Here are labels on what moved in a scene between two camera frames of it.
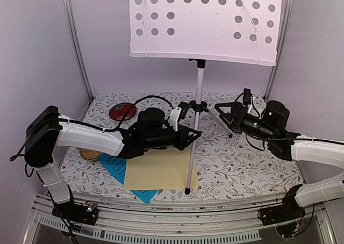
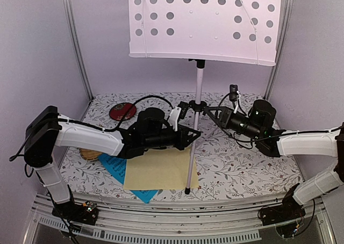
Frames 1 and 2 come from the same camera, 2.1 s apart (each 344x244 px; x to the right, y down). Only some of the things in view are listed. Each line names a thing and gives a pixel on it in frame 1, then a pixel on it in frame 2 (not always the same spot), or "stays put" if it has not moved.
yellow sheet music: x=161 y=169 stays put
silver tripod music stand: x=236 y=23 stays put
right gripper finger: x=227 y=117 to x=219 y=120
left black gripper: x=192 y=137 stays put
